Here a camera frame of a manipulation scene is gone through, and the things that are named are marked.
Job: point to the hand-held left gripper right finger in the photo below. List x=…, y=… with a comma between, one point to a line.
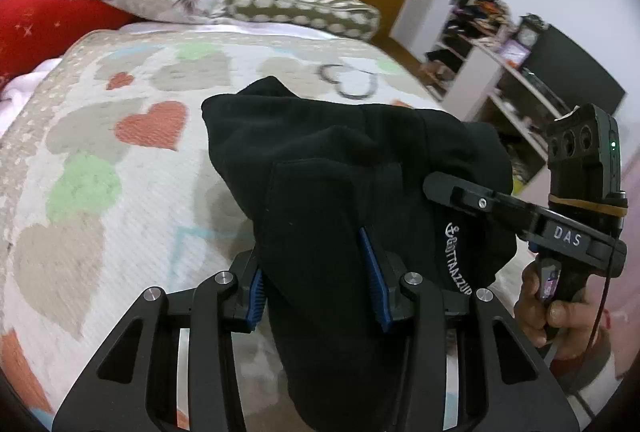
x=372, y=282

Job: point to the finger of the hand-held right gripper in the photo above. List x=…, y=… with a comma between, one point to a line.
x=470, y=197

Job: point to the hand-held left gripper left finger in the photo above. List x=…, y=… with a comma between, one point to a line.
x=256, y=297

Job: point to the black hooded garment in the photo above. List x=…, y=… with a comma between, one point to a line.
x=325, y=162

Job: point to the person's right forearm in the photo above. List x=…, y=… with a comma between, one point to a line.
x=595, y=367

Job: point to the person's right hand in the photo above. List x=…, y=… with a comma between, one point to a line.
x=530, y=307

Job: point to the black television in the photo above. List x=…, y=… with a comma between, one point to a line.
x=575, y=67

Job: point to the white shelf unit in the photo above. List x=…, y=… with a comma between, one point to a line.
x=480, y=77

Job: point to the purple box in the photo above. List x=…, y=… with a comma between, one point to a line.
x=515, y=51

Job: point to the heart pattern quilt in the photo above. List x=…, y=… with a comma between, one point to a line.
x=125, y=192

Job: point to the dark clutter pile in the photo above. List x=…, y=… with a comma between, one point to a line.
x=480, y=12

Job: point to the green polka dot pillow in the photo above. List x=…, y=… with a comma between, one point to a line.
x=300, y=9

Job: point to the white bed sheet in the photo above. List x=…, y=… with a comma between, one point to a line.
x=20, y=97

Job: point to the red pillow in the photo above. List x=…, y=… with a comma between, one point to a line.
x=40, y=22

